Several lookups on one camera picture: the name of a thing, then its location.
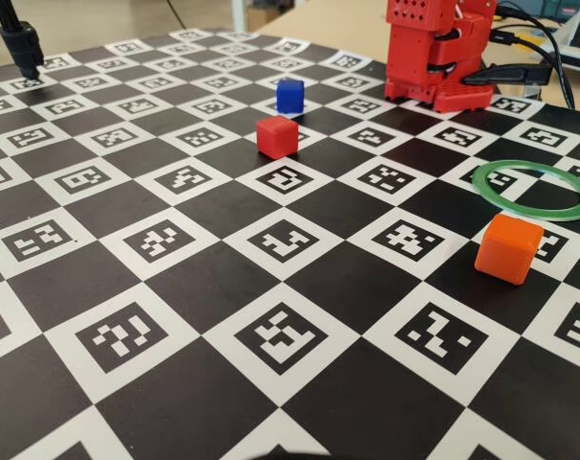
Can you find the red cube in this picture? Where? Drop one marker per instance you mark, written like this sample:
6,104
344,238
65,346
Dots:
276,136

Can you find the blue cube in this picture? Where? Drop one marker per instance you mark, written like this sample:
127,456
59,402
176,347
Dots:
290,96

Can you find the red robot arm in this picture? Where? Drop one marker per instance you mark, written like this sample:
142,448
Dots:
428,52

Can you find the orange cube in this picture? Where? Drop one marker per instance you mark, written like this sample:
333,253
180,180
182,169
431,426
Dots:
507,249

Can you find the black white marker checkerboard mat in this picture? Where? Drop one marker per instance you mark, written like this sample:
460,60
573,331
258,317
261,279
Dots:
222,287

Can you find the cardboard box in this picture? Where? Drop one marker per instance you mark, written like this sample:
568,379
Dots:
263,18

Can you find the white table leg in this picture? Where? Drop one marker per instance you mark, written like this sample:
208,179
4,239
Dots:
238,14

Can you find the black power plug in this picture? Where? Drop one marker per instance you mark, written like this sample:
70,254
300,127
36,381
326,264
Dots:
505,75

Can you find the black tripod leg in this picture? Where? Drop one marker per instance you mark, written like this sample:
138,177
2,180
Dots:
23,48

